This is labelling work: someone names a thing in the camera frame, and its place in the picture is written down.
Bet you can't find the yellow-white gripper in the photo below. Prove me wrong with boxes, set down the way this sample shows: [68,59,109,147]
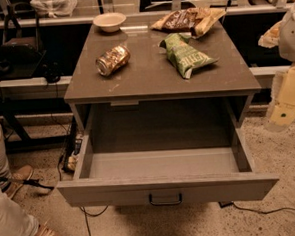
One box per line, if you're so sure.
[265,63,295,132]

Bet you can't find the grey top drawer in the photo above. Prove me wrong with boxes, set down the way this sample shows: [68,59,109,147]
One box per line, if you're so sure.
[57,98,279,207]

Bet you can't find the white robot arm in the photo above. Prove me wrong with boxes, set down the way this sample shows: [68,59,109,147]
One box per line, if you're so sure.
[258,3,295,132]

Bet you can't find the grey drawer cabinet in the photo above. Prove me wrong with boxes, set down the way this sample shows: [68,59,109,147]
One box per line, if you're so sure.
[65,16,261,130]

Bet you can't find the green chip bag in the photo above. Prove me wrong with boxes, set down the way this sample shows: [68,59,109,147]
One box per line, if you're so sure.
[159,33,217,80]

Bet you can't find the brown chip bag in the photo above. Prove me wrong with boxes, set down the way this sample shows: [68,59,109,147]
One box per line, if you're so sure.
[151,7,226,38]

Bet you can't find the gold soda can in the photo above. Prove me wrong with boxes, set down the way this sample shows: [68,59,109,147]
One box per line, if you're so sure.
[95,45,131,77]

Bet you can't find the white bowl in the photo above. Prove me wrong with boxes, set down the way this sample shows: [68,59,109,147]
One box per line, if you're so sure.
[92,12,126,33]

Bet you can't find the power strip with plugs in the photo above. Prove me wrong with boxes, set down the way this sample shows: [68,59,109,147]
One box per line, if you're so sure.
[62,133,83,173]

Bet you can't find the white plastic bag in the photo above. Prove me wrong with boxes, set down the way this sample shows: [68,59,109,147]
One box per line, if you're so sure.
[30,0,77,18]

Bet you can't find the black chair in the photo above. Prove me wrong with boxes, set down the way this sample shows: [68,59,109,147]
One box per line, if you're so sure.
[0,0,49,82]

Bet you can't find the tan shoe far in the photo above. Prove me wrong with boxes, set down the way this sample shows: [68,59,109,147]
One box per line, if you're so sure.
[4,165,34,199]

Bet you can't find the black stick tool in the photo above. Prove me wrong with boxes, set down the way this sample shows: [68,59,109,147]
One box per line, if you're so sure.
[0,176,55,191]

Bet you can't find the person's left leg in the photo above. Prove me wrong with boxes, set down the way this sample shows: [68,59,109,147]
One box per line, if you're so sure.
[0,189,39,236]

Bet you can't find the black cable on floor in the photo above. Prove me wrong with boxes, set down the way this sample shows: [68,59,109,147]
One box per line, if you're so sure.
[226,198,295,221]

